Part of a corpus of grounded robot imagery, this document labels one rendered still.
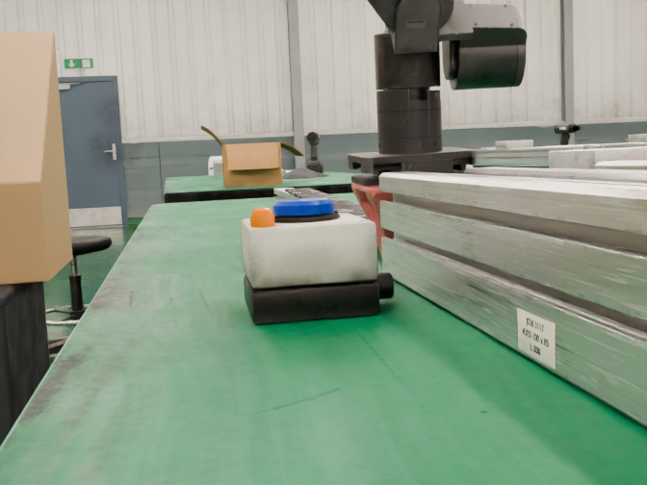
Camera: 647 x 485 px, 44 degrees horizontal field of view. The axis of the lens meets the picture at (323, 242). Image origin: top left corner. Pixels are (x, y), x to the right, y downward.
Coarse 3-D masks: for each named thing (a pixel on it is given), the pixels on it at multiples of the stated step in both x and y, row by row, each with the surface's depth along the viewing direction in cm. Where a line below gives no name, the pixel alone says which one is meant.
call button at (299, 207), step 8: (280, 200) 52; (288, 200) 52; (296, 200) 51; (304, 200) 51; (312, 200) 51; (320, 200) 51; (328, 200) 52; (280, 208) 51; (288, 208) 50; (296, 208) 50; (304, 208) 50; (312, 208) 50; (320, 208) 51; (328, 208) 51; (288, 216) 52; (296, 216) 51; (304, 216) 51
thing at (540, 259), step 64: (448, 192) 48; (512, 192) 38; (576, 192) 32; (640, 192) 28; (384, 256) 65; (448, 256) 52; (512, 256) 39; (576, 256) 32; (640, 256) 28; (512, 320) 39; (576, 320) 32; (640, 320) 30; (576, 384) 33; (640, 384) 28
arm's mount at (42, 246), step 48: (0, 48) 82; (48, 48) 83; (0, 96) 77; (48, 96) 78; (0, 144) 73; (48, 144) 76; (0, 192) 70; (48, 192) 74; (0, 240) 70; (48, 240) 72
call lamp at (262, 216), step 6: (258, 210) 48; (264, 210) 48; (270, 210) 49; (252, 216) 48; (258, 216) 48; (264, 216) 48; (270, 216) 48; (252, 222) 48; (258, 222) 48; (264, 222) 48; (270, 222) 48
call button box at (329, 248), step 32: (288, 224) 49; (320, 224) 49; (352, 224) 49; (256, 256) 48; (288, 256) 48; (320, 256) 49; (352, 256) 49; (256, 288) 48; (288, 288) 49; (320, 288) 49; (352, 288) 49; (384, 288) 53; (256, 320) 48; (288, 320) 49
